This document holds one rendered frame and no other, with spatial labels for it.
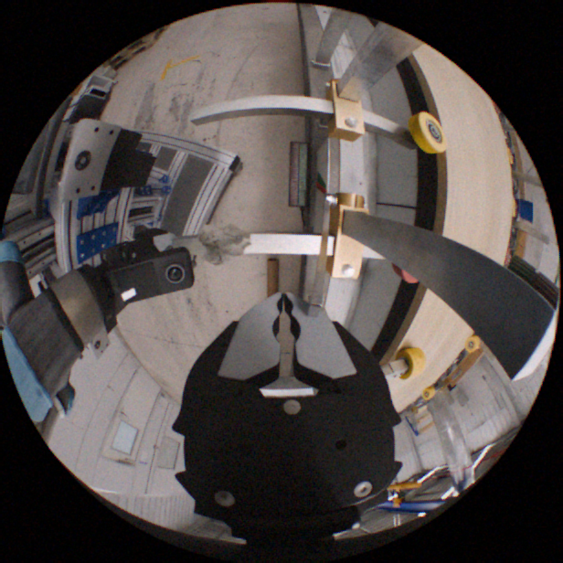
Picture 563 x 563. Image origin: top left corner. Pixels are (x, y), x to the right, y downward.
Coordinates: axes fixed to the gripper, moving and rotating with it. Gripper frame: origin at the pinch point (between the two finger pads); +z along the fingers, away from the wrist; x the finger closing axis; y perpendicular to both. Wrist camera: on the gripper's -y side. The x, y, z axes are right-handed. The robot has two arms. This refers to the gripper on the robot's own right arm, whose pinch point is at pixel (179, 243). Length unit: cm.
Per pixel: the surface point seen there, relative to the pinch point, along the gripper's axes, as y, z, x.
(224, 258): -10.8, -4.5, 1.8
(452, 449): -333, -131, 269
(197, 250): -5.8, -3.4, 0.7
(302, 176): -24.4, 12.5, -13.1
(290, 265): -28, 83, 36
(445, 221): -49, -7, -9
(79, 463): 231, -158, 187
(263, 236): -16.7, -3.4, -1.2
